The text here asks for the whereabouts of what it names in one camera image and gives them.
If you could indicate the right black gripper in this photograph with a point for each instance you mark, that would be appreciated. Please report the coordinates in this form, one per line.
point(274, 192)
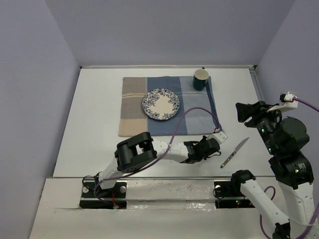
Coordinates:
point(257, 109)

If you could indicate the aluminium table rail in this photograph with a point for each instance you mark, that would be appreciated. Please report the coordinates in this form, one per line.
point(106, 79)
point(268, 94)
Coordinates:
point(253, 74)

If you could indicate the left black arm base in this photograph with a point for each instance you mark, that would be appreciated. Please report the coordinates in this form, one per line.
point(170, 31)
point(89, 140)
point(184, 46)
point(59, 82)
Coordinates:
point(111, 199)

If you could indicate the blue floral white plate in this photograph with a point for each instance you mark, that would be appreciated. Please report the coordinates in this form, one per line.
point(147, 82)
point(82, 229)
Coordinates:
point(160, 104)

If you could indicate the silver knife black handle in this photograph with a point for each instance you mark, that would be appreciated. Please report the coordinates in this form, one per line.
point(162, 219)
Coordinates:
point(237, 148)

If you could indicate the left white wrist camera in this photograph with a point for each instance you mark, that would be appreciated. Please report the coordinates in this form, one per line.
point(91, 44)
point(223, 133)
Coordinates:
point(219, 135)

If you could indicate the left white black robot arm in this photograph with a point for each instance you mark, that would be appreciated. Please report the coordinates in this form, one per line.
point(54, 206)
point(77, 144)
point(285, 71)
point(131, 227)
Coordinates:
point(139, 151)

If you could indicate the dark green white mug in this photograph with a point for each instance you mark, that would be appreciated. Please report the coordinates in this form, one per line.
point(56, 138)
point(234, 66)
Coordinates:
point(200, 79)

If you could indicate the blue beige checked cloth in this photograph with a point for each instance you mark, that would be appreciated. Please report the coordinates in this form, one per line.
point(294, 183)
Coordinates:
point(197, 114)

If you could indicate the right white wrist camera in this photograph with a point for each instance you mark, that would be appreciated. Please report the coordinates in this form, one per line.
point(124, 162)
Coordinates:
point(287, 103)

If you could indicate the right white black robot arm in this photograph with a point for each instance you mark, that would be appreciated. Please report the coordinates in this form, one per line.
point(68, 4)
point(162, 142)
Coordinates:
point(284, 138)

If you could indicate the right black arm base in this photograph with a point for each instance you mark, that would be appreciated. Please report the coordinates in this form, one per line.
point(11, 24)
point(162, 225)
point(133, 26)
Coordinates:
point(227, 198)

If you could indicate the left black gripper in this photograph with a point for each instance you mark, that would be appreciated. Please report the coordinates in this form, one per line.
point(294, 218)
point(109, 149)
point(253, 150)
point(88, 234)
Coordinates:
point(202, 140)

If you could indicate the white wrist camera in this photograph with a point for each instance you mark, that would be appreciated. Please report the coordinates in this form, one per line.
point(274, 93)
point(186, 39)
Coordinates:
point(219, 135)
point(287, 103)

